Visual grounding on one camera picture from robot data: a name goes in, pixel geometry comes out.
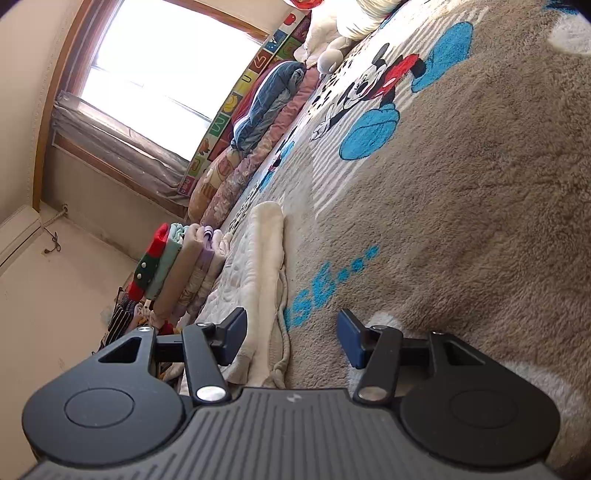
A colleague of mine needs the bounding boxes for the cartoon mouse printed blanket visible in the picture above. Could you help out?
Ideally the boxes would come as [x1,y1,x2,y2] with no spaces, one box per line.
[185,0,591,480]

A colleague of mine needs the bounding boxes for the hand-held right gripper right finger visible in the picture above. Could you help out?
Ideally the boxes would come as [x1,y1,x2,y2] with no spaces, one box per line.
[337,308,499,404]

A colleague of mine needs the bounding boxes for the white air conditioner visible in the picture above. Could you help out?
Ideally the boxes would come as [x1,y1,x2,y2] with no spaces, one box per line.
[0,205,44,268]

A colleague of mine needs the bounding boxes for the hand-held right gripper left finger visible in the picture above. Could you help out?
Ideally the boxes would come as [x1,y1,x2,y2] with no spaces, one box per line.
[97,307,249,406]

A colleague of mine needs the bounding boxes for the folded clothes stack red top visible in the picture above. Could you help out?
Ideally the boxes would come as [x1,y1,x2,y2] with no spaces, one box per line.
[127,222,236,324]

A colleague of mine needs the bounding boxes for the grey patterned curtain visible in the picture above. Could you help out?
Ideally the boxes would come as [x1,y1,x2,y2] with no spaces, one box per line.
[51,90,192,199]

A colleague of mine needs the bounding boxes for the wall socket with cable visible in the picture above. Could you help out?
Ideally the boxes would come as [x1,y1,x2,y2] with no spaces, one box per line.
[41,203,70,254]

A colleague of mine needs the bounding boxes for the blue and maroon folded quilt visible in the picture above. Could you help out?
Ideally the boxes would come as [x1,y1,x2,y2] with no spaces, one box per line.
[230,61,308,153]

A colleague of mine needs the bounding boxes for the window with wooden frame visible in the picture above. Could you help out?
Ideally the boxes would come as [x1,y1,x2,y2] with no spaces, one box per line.
[32,0,287,208]

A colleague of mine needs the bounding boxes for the folded clothes stack striped top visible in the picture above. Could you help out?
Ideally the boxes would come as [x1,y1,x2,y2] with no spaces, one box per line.
[97,286,185,384]

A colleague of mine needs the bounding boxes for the white quilted pants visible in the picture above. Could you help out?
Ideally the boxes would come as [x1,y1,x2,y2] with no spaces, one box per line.
[178,200,291,398]

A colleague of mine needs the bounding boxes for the colourful alphabet foam mat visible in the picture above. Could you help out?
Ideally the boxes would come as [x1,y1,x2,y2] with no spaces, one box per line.
[178,11,315,195]

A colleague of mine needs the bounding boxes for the peach cartoon pillow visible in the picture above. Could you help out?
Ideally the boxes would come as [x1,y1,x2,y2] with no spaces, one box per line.
[187,148,245,222]

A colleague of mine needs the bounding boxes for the white plush toy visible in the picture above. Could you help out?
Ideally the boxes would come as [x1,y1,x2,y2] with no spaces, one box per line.
[316,37,358,75]
[300,11,345,70]

